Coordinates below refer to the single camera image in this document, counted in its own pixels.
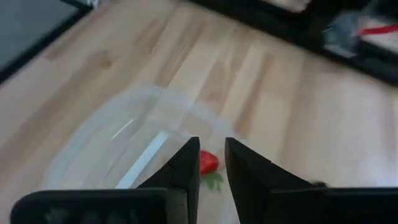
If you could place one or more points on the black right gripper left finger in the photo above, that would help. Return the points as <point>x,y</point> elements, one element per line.
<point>180,186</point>

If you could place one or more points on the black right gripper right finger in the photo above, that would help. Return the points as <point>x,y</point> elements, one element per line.
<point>255,186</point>

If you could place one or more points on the red strawberry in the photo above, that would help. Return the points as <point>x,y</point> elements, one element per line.
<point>207,161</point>

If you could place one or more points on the clear plastic tupperware container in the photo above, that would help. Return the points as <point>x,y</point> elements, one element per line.
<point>124,140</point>

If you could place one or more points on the red bar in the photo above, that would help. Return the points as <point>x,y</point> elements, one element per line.
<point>379,30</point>

